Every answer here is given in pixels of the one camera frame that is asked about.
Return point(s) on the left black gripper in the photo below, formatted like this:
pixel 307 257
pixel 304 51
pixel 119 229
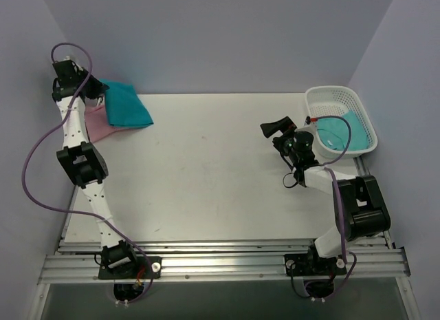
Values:
pixel 95 89

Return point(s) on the white plastic basket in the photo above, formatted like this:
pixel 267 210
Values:
pixel 332 102

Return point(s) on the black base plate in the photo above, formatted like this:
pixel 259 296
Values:
pixel 304 265
pixel 138 270

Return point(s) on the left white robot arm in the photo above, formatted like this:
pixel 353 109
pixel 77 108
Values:
pixel 82 162

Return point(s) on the folded pink t shirt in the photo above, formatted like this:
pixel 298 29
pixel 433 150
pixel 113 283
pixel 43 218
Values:
pixel 100 124

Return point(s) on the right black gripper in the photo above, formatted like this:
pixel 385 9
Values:
pixel 284 135

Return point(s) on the light teal t shirt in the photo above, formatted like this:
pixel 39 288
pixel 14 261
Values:
pixel 334 133

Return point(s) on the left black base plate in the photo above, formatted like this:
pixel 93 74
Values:
pixel 138 270

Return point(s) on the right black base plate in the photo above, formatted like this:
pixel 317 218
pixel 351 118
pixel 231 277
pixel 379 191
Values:
pixel 304 265

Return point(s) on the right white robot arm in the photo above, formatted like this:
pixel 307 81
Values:
pixel 359 207

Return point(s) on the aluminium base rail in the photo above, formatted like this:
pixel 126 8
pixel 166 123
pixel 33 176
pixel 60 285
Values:
pixel 221 261

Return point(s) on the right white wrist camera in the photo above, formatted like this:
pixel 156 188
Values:
pixel 311 123

